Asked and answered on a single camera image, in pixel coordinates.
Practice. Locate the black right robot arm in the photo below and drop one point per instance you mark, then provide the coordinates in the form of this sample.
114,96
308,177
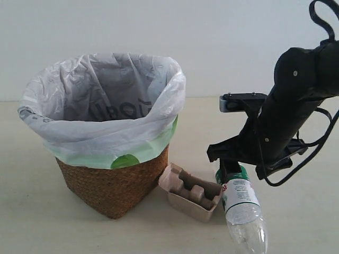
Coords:
303,79

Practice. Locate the white green plastic bin liner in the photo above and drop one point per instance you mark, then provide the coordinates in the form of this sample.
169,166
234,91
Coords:
105,110

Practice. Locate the grey paper pulp tray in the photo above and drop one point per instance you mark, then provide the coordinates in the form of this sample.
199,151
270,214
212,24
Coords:
193,196

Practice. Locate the woven brown wicker basket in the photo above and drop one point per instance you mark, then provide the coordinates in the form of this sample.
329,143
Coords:
114,192

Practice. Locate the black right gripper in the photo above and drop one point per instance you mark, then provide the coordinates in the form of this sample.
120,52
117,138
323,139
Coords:
266,141

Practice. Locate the clear bottle green label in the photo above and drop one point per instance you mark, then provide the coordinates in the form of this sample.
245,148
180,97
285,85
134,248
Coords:
243,213

